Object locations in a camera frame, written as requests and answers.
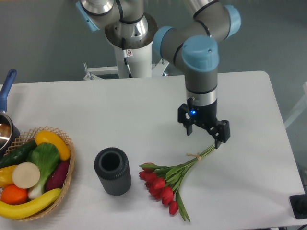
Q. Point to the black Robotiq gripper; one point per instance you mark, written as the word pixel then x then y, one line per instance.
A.
pixel 204 117

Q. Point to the red tulip bouquet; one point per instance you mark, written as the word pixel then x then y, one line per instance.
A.
pixel 164 182

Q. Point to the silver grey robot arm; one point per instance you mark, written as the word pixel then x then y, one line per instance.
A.
pixel 193 50

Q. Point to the dark grey ribbed vase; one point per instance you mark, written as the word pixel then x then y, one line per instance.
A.
pixel 112 168

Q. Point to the black device at edge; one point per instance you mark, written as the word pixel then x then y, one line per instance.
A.
pixel 299 205

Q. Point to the purple sweet potato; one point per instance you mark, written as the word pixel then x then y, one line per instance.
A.
pixel 56 180

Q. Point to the woven wicker basket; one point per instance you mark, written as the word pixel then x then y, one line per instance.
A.
pixel 29 136

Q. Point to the green bok choy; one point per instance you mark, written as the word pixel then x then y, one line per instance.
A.
pixel 46 157

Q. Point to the beige round radish slice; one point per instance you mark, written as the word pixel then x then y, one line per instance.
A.
pixel 26 175

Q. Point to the dark green cucumber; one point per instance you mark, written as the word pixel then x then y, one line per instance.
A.
pixel 18 155

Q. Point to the yellow bell pepper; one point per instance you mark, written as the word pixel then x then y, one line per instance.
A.
pixel 6 176

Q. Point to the orange fruit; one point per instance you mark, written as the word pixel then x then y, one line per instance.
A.
pixel 14 195

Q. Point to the yellow banana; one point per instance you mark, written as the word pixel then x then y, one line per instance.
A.
pixel 29 208

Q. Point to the metal base bracket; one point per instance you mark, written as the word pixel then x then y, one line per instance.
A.
pixel 158 70

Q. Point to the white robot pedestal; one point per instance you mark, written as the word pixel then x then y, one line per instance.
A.
pixel 131 63

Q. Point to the blue handled saucepan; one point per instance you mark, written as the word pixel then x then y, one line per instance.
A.
pixel 8 131

